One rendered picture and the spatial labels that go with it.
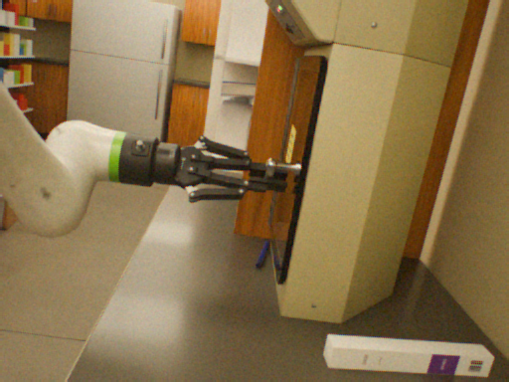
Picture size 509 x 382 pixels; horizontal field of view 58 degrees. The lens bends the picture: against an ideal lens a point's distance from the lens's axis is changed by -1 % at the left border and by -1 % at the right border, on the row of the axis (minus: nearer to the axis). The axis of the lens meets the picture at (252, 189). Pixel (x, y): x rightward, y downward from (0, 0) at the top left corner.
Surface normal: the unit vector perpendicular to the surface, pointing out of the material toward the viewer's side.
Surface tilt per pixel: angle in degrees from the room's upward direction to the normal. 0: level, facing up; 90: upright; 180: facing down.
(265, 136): 90
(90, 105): 90
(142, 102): 90
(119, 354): 0
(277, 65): 90
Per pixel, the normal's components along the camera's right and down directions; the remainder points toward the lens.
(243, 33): -0.46, 0.25
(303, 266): 0.03, 0.28
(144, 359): 0.15, -0.95
